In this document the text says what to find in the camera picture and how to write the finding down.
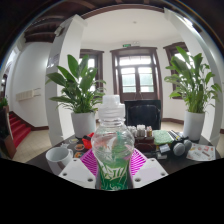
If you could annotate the clear green-labelled drink bottle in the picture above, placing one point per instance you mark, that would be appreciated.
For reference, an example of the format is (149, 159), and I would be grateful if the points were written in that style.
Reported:
(112, 140)

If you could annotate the green exit sign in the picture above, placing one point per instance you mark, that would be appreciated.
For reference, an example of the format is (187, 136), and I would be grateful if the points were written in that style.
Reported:
(126, 45)

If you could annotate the white mug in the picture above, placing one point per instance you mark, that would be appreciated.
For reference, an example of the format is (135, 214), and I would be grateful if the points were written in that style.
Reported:
(56, 158)

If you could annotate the green plant in white pot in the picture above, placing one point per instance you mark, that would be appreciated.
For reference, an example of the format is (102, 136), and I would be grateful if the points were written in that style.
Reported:
(193, 125)
(83, 125)

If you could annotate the dark-framed window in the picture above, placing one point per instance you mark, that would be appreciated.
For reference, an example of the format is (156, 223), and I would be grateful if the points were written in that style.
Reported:
(93, 61)
(171, 50)

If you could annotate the printed paper leaflet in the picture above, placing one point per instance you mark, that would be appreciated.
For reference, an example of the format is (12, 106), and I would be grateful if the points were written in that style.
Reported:
(200, 152)

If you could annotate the black chair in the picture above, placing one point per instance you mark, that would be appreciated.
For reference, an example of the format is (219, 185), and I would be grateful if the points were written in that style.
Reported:
(143, 115)

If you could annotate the red carpeted staircase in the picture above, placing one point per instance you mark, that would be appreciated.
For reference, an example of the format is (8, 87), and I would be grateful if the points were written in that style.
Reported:
(20, 130)

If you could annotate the white wall radiator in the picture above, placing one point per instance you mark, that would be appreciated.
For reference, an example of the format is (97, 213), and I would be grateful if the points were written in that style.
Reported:
(28, 94)

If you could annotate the grey-headed microphone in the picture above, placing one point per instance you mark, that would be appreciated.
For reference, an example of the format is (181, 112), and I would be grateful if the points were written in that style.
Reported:
(178, 149)
(187, 144)

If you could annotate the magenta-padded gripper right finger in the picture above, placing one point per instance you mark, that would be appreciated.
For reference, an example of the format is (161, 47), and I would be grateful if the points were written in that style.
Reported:
(150, 171)

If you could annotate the red plastic box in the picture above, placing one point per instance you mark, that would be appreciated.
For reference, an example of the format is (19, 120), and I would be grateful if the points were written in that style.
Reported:
(88, 141)

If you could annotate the round printed sticker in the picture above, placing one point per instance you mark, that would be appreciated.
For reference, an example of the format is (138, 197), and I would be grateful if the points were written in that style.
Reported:
(78, 154)
(79, 146)
(74, 140)

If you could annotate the dark wooden glazed double door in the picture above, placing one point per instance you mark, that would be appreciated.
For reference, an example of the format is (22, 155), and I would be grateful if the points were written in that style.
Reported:
(136, 78)

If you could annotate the dark tray with small jars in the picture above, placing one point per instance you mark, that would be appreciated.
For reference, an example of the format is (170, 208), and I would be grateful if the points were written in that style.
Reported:
(141, 131)

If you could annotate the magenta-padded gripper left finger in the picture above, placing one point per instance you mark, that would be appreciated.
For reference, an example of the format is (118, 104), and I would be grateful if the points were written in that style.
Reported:
(77, 173)

